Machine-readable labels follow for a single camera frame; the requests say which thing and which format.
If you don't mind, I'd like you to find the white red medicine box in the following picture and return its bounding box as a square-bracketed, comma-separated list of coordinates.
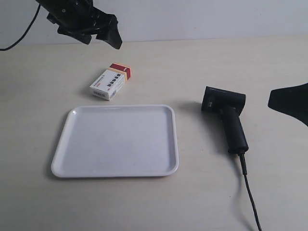
[90, 63, 131, 101]

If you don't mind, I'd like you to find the black scanner cable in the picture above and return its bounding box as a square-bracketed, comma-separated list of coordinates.
[238, 152, 263, 231]

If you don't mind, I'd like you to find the black handheld barcode scanner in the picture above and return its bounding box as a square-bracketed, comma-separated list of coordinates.
[201, 86, 249, 155]

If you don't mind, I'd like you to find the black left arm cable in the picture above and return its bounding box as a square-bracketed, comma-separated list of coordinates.
[0, 4, 42, 51]

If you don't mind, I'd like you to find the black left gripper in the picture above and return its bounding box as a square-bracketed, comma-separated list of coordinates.
[38, 0, 122, 50]

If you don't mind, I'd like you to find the white plastic tray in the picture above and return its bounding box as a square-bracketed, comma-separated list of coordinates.
[51, 104, 179, 178]

